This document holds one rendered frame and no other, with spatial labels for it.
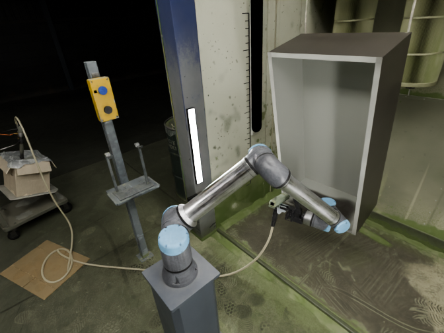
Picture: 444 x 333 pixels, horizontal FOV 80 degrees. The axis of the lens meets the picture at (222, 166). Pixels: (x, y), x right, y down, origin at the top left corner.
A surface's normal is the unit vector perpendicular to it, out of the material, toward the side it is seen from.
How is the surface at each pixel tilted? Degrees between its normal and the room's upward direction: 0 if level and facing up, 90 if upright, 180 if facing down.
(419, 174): 57
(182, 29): 90
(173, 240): 5
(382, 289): 0
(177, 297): 0
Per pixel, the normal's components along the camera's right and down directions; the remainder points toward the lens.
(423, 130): -0.66, -0.17
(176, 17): 0.66, 0.32
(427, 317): -0.06, -0.87
